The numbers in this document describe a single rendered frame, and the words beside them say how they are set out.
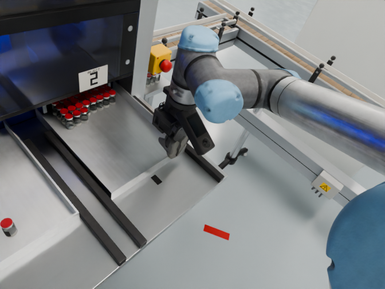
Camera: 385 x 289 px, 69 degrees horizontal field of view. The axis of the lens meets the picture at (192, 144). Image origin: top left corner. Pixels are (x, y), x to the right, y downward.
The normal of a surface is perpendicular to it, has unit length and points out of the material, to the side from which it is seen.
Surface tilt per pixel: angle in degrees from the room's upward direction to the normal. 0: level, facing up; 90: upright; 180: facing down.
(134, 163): 0
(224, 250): 0
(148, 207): 0
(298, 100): 68
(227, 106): 89
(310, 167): 90
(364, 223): 83
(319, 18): 90
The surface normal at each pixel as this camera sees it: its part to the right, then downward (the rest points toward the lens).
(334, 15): -0.67, 0.43
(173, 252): 0.24, -0.65
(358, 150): -0.90, 0.36
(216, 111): 0.33, 0.75
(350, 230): -0.89, -0.01
